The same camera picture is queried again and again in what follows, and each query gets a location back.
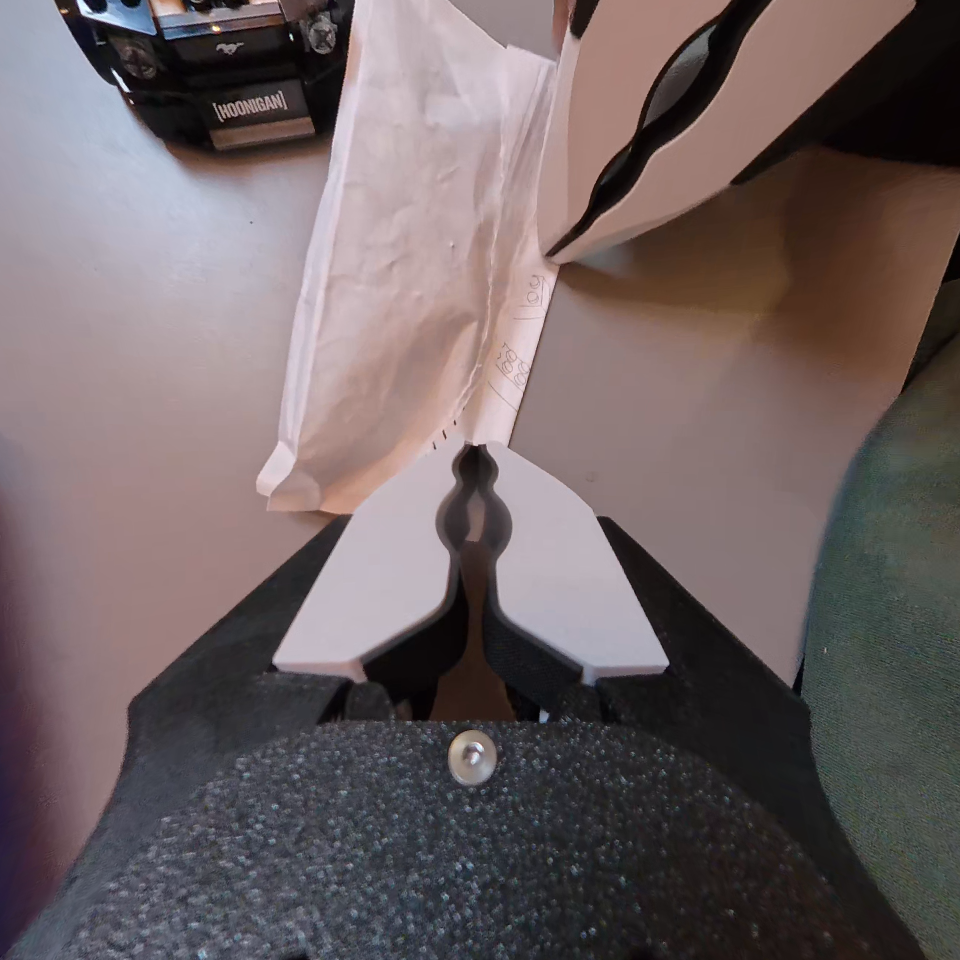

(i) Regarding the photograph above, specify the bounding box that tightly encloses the black lego car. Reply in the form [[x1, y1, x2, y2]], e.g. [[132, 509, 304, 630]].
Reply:
[[56, 0, 355, 151]]

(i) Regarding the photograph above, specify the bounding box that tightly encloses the white paper bag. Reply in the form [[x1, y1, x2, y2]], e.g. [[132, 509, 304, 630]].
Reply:
[[256, 0, 560, 516]]

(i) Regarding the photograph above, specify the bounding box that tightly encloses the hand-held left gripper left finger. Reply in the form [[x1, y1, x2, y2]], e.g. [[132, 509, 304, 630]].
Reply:
[[272, 442, 477, 706]]

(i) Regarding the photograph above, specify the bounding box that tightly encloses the person's green sweater torso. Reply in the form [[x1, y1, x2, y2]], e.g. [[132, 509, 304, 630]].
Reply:
[[795, 247, 960, 960]]

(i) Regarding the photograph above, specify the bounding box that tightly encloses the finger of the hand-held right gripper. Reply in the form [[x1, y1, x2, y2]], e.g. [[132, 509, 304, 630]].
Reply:
[[538, 0, 760, 260], [549, 0, 920, 265]]

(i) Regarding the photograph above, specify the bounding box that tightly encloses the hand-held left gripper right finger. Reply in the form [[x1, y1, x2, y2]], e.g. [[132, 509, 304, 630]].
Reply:
[[475, 444, 669, 717]]

